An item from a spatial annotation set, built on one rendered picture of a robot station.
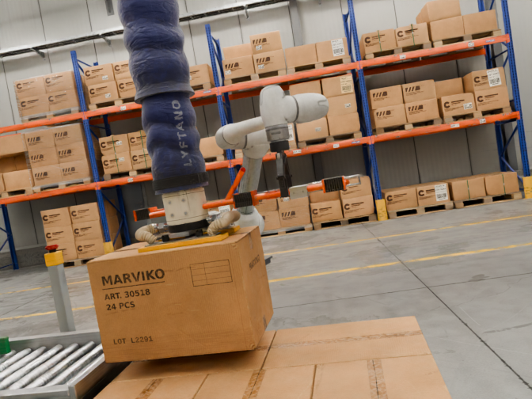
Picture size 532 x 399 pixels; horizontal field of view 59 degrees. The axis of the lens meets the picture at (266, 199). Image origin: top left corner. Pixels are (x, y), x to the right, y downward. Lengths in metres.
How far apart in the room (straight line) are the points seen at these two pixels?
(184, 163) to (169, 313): 0.56
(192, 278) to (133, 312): 0.27
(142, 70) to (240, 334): 1.04
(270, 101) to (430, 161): 9.00
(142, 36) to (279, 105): 0.57
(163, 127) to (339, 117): 7.40
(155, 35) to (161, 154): 0.44
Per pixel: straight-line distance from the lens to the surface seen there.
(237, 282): 1.70
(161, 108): 1.83
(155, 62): 1.86
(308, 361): 1.79
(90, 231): 10.04
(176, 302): 1.79
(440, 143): 10.72
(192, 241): 1.77
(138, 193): 10.91
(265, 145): 2.37
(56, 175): 10.21
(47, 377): 2.30
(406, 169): 10.54
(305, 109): 1.84
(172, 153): 1.82
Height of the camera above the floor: 1.24
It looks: 3 degrees down
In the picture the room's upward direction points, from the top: 9 degrees counter-clockwise
